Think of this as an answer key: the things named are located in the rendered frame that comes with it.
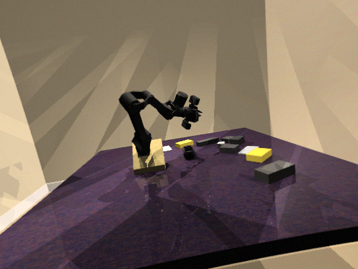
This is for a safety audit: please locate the white cube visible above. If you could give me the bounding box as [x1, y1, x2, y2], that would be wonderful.
[217, 141, 225, 148]

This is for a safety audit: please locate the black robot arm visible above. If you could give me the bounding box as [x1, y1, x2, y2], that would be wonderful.
[119, 90, 199, 157]

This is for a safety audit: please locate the dark grey controller unit with white label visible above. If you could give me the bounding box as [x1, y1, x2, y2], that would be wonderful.
[182, 145, 195, 159]

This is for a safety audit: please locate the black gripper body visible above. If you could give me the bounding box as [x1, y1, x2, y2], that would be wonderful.
[181, 95, 200, 130]

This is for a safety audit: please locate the white flat bar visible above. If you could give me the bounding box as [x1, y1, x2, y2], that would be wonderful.
[238, 146, 259, 155]

